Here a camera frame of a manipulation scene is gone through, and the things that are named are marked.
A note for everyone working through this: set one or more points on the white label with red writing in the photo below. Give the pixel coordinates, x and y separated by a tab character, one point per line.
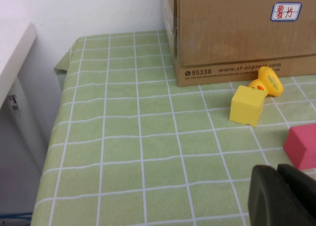
286	12

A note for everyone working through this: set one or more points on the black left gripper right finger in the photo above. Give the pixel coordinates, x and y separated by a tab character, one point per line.
303	189

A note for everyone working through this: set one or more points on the yellow rubber duck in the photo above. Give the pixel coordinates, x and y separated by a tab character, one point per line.
270	83

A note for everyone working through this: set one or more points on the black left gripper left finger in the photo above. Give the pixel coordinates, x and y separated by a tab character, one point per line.
266	201

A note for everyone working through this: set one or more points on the magenta foam cube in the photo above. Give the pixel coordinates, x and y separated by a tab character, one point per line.
301	147

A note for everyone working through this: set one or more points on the white desk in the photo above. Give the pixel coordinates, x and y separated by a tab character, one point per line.
14	53

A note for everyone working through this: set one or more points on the green checked tablecloth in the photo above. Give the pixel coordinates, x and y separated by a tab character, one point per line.
123	137

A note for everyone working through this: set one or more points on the cardboard box with F2 print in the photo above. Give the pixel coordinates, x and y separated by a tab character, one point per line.
234	43

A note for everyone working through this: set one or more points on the yellow foam cube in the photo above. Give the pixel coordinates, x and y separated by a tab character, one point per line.
247	107

